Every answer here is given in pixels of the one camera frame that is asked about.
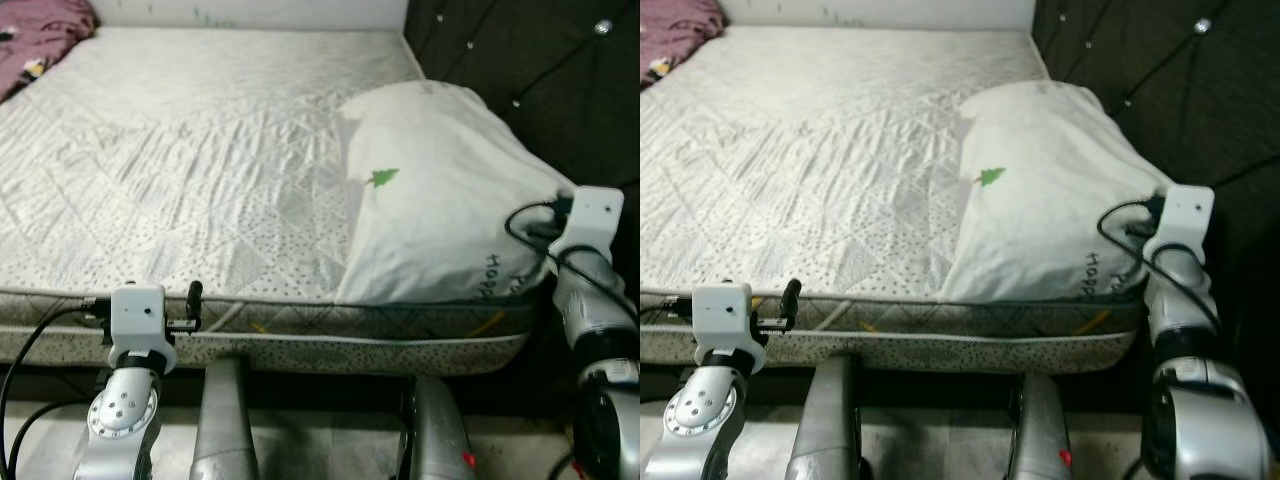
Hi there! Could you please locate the white pillow green tree print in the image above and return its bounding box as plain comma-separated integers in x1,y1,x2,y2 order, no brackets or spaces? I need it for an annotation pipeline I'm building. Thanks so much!
335,80,579,306
940,80,1173,304

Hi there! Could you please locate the silver left robot leg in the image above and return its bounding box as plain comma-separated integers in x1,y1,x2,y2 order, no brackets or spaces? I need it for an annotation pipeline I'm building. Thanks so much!
188,355,263,480
783,355,863,480

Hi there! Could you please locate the silver robot leg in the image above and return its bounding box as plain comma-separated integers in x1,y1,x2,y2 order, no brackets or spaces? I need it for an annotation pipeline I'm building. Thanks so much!
188,355,263,480
1003,375,1076,480
398,375,478,480
783,355,863,480

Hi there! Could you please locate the black tufted headboard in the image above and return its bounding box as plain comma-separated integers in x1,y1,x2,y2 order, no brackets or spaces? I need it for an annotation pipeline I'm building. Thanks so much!
1030,0,1280,401
403,0,641,301

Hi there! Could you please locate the white quilted mattress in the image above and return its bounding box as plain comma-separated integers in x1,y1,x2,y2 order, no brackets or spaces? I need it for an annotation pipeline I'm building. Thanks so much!
0,25,556,376
640,25,1176,376

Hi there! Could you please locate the purple cartoon print blanket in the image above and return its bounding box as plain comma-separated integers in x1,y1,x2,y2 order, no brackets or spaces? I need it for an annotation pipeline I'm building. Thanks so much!
640,0,729,91
0,0,99,103

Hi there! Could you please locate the silver right robot leg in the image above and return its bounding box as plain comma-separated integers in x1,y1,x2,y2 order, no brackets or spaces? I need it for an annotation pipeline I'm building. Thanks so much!
1003,375,1076,480
398,375,478,480

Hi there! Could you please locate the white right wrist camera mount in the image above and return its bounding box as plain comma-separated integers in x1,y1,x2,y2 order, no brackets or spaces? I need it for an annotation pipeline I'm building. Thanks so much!
550,186,626,263
1143,185,1216,263

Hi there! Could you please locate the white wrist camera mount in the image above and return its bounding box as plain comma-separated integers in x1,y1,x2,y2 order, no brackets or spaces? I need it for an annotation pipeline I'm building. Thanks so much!
108,284,167,349
550,186,626,263
1143,185,1216,263
692,283,753,351

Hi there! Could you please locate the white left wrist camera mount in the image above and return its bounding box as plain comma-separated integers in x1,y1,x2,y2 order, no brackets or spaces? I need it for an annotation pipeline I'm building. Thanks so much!
692,283,753,351
108,284,167,349

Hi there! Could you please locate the black left wrist camera cable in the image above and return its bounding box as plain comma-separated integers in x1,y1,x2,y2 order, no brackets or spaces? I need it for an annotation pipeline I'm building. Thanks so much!
0,297,113,480
640,296,696,321

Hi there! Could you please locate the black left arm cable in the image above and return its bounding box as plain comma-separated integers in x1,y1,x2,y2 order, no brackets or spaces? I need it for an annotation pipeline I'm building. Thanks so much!
0,400,91,480

